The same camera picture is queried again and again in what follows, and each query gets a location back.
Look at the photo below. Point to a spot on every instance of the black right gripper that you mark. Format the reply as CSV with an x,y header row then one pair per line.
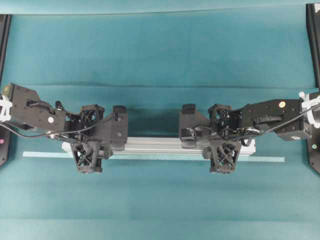
x,y
194,127

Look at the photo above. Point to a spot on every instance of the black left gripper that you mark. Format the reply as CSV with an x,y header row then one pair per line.
x,y
112,130

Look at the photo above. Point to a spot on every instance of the silver aluminium extrusion rail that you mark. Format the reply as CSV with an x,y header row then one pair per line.
x,y
157,146

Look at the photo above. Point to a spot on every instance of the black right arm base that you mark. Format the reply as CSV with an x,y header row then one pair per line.
x,y
313,146

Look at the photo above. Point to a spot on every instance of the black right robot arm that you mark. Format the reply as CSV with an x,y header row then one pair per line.
x,y
290,119

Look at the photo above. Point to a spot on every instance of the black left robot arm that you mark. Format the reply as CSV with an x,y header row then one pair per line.
x,y
28,112

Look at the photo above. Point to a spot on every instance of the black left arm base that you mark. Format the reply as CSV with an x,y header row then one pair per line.
x,y
5,137

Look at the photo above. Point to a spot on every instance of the teal table cloth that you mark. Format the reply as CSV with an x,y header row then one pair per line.
x,y
153,56

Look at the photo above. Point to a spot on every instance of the light blue tape strip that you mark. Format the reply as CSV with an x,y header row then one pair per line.
x,y
150,157

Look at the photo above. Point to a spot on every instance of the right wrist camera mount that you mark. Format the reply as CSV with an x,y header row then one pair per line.
x,y
223,149

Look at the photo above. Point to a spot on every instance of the black left frame post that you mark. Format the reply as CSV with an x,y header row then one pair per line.
x,y
5,21

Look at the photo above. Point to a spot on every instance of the black frame post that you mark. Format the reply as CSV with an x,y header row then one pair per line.
x,y
5,21
313,32

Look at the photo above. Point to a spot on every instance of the black right frame post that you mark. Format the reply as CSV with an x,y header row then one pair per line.
x,y
313,32

